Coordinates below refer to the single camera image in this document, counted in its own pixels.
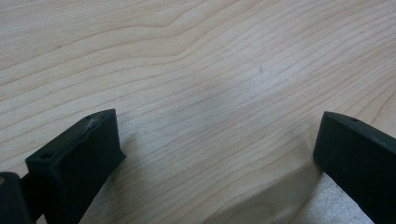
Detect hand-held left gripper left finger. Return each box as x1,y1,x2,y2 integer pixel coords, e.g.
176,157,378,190
25,108,127,224

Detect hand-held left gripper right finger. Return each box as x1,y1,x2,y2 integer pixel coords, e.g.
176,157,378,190
312,110,396,224

